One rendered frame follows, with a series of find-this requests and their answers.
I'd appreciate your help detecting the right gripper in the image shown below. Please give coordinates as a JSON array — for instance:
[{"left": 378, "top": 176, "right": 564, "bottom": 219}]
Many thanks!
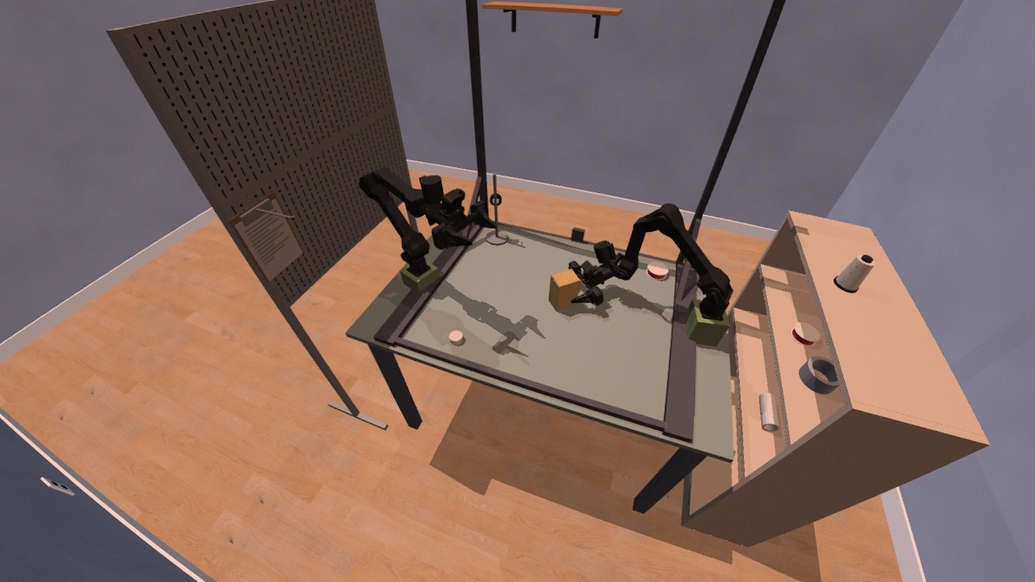
[{"left": 432, "top": 200, "right": 496, "bottom": 250}]

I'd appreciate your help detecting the brown clipboard with paper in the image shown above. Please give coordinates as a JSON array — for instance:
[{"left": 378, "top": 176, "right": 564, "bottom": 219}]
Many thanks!
[{"left": 229, "top": 192, "right": 304, "bottom": 282}]

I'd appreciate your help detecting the tan ruled paper sheet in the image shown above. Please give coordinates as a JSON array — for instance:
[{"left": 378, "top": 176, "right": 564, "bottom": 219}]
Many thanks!
[{"left": 235, "top": 213, "right": 302, "bottom": 281}]

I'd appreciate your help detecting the light wooden shelving unit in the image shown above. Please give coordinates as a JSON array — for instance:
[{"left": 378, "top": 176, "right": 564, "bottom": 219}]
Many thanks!
[{"left": 681, "top": 211, "right": 990, "bottom": 547}]

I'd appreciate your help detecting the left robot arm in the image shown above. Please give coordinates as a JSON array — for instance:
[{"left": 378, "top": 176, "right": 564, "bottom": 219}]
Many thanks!
[{"left": 580, "top": 204, "right": 733, "bottom": 321}]

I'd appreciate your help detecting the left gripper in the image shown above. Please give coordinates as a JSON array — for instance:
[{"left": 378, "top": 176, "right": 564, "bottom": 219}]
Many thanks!
[{"left": 568, "top": 261, "right": 607, "bottom": 305}]

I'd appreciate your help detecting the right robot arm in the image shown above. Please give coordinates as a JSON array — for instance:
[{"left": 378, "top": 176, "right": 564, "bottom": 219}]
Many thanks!
[{"left": 359, "top": 167, "right": 465, "bottom": 277}]

